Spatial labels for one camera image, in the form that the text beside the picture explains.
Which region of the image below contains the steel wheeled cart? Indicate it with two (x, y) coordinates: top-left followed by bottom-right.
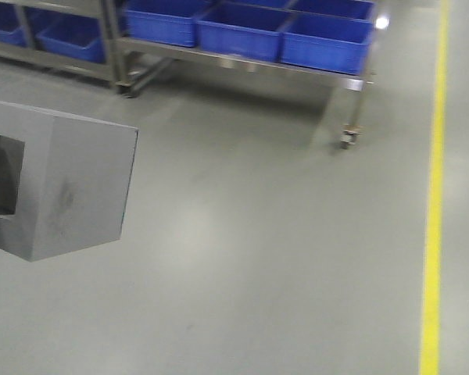
(115, 1), (380, 148)

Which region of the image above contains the blue bin on cart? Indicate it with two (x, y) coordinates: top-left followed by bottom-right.
(280, 14), (374, 75)
(124, 0), (217, 48)
(196, 2), (291, 63)

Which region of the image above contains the gray hollow cube base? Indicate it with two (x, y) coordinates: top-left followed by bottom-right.
(0, 101), (138, 262)

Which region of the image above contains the blue bin on shelf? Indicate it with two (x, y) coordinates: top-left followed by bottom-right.
(36, 14), (106, 63)

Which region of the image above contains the steel shelf rack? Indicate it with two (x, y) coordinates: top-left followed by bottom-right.
(0, 1), (123, 87)

